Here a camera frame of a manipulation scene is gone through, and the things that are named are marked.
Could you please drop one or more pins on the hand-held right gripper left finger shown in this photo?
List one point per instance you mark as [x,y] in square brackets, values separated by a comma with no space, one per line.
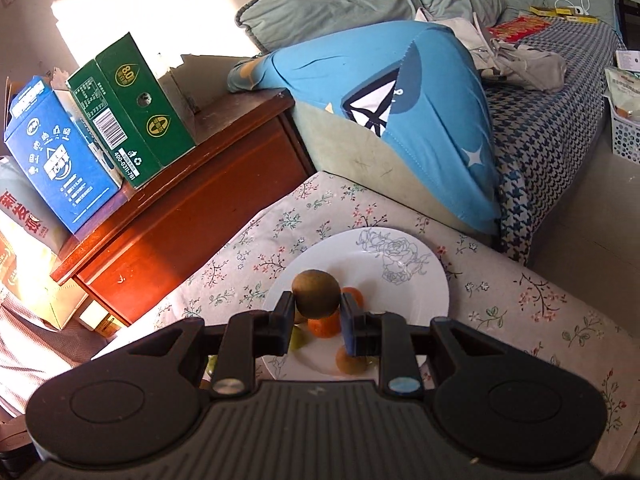
[282,325]

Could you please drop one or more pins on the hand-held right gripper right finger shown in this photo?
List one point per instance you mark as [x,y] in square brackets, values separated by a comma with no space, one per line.
[348,330]

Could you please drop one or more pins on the white plate with rose print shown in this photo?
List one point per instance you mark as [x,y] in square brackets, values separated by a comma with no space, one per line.
[415,305]

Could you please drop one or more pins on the red wooden nightstand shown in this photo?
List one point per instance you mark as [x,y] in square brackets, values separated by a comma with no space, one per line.
[200,200]

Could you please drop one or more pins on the floral tablecloth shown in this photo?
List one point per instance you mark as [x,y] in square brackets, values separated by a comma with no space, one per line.
[500,300]

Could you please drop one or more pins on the pale green bed footboard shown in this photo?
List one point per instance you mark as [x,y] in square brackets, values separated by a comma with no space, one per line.
[350,150]

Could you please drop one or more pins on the small white box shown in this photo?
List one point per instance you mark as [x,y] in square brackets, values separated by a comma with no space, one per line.
[100,317]

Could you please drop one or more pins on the blue cartoon cushion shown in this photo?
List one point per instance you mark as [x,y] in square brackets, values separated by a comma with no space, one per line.
[440,125]

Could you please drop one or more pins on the checked pink cloth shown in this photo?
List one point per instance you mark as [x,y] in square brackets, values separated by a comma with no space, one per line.
[30,355]

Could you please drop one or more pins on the green carton box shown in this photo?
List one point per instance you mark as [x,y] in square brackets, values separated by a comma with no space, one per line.
[130,110]

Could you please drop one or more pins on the orange printed carton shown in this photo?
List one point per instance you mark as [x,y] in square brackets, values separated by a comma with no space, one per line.
[20,270]

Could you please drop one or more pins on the white paper bag red print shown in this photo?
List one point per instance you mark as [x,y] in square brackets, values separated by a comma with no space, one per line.
[25,215]

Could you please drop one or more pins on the blue houndstooth bed sheet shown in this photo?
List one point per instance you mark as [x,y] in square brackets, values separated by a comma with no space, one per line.
[540,125]

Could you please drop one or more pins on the blue carton box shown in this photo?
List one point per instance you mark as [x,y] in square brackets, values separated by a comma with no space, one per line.
[55,160]

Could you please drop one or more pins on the grey white cloth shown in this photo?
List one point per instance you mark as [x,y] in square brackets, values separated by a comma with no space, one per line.
[530,65]

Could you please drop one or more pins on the pale green blanket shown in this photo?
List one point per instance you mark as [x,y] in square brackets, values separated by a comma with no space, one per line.
[350,5]

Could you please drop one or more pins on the white perforated plastic basket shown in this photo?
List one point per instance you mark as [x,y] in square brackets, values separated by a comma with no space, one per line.
[625,135]

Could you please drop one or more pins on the red and yellow packet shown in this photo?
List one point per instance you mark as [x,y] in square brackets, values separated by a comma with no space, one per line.
[520,25]

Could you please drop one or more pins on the pale printed plastic bag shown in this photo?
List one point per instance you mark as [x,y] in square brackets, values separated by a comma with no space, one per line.
[622,85]

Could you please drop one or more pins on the yellow flat box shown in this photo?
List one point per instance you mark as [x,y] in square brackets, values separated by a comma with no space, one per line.
[560,12]

